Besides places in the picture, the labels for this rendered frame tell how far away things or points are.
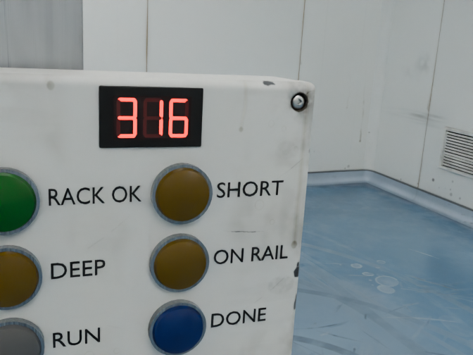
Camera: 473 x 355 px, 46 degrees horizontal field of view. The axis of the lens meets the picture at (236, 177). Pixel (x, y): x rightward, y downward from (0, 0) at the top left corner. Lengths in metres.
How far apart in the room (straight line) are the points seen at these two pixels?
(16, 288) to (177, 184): 0.09
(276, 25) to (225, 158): 3.96
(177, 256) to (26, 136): 0.09
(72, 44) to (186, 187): 0.10
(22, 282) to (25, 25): 0.13
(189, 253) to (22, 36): 0.14
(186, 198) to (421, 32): 4.18
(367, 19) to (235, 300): 4.37
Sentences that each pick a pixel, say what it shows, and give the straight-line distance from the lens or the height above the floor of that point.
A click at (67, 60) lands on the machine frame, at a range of 0.31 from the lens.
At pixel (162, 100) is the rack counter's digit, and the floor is 1.10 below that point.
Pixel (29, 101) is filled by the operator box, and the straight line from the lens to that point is 0.26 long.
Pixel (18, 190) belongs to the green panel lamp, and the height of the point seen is 1.06.
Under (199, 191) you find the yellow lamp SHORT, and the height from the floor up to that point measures 1.05.
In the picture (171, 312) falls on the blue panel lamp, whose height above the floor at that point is 0.99.
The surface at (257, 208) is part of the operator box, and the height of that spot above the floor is 1.04.
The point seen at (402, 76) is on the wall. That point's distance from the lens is 4.54.
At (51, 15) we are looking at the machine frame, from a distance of 0.31.
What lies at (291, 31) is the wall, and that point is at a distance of 4.28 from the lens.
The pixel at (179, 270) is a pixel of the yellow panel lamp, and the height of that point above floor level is 1.01.
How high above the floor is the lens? 1.13
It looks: 14 degrees down
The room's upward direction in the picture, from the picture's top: 3 degrees clockwise
